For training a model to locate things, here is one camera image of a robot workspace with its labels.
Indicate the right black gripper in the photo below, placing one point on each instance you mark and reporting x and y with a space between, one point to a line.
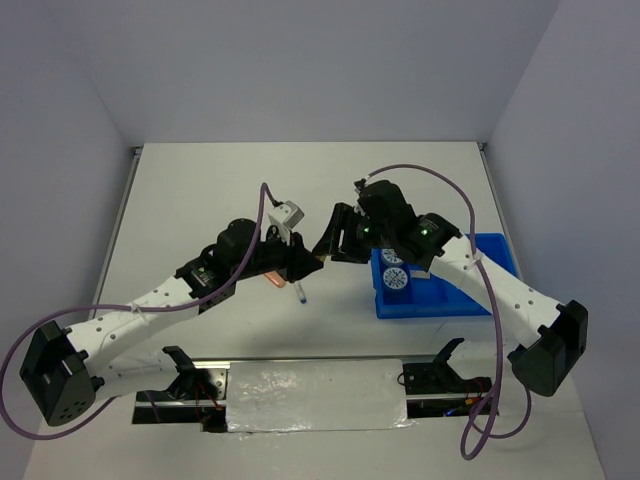
343 217

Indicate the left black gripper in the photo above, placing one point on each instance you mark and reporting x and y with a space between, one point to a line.
298 263

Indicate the blue white marker pen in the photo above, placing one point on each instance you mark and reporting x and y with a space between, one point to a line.
300 292

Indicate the blue slime jar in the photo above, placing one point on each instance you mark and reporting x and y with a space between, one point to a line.
395 281
390 258

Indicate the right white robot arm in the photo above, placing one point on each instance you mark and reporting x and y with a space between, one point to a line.
551 336

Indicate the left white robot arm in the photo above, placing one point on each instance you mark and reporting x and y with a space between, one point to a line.
65 369

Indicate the orange transparent case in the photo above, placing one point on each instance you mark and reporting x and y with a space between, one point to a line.
275 279

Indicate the blue plastic divided bin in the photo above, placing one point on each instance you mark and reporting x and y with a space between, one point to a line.
426 298

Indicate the silver foil sheet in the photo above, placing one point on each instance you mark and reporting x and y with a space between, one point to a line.
311 396

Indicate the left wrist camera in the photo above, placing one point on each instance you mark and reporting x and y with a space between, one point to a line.
285 217

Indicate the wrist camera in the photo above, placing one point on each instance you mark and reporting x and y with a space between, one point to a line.
363 188
285 217

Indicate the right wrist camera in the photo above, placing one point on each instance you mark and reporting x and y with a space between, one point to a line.
363 188

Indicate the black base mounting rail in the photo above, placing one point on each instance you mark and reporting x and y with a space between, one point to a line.
433 389

